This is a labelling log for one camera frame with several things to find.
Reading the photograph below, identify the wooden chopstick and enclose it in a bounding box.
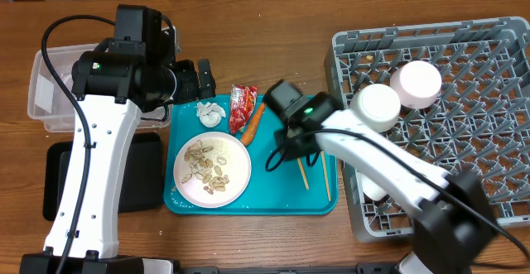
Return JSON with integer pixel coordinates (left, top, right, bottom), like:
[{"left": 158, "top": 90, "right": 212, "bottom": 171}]
[
  {"left": 320, "top": 151, "right": 331, "bottom": 202},
  {"left": 297, "top": 157, "right": 310, "bottom": 190}
]

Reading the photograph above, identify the white cup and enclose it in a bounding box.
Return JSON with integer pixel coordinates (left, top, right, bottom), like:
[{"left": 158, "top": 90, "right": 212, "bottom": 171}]
[{"left": 357, "top": 172, "right": 388, "bottom": 202}]

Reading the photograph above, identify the white bowl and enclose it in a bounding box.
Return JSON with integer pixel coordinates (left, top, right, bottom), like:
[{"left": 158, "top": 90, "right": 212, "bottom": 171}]
[{"left": 349, "top": 84, "right": 401, "bottom": 132}]

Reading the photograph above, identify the pink bowl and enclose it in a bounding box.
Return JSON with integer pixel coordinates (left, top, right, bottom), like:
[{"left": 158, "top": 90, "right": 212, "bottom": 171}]
[{"left": 390, "top": 60, "right": 442, "bottom": 109}]

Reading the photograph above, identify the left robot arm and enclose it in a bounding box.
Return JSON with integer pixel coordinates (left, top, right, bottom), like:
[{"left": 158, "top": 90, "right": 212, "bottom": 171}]
[{"left": 20, "top": 5, "right": 216, "bottom": 273}]

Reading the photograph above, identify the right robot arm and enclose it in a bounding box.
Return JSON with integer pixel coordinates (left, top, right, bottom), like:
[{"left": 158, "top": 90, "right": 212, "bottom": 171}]
[{"left": 263, "top": 80, "right": 496, "bottom": 273}]

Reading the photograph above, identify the grey dishwasher rack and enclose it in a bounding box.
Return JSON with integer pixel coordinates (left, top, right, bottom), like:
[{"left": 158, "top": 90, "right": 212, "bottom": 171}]
[{"left": 324, "top": 17, "right": 529, "bottom": 228}]

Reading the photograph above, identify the crumpled white tissue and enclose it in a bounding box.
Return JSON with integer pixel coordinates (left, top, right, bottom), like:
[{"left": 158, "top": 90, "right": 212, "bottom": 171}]
[{"left": 195, "top": 102, "right": 226, "bottom": 128}]

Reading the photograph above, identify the orange carrot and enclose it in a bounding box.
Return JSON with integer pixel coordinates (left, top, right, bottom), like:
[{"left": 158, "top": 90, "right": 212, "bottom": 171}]
[{"left": 240, "top": 102, "right": 266, "bottom": 147}]

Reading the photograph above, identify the red snack wrapper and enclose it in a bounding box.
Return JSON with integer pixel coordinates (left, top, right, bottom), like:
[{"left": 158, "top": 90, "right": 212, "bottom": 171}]
[{"left": 229, "top": 84, "right": 258, "bottom": 134}]

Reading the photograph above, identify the pink plate with peanut shells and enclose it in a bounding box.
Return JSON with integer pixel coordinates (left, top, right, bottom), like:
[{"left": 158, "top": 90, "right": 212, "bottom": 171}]
[{"left": 173, "top": 132, "right": 252, "bottom": 209}]

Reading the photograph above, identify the black rectangular tray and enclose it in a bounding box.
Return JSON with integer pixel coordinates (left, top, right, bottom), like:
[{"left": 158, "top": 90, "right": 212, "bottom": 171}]
[{"left": 42, "top": 132, "right": 164, "bottom": 221}]

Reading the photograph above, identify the clear plastic bin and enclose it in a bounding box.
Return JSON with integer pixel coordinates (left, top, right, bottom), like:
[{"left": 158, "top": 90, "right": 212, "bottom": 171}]
[{"left": 26, "top": 25, "right": 181, "bottom": 133}]

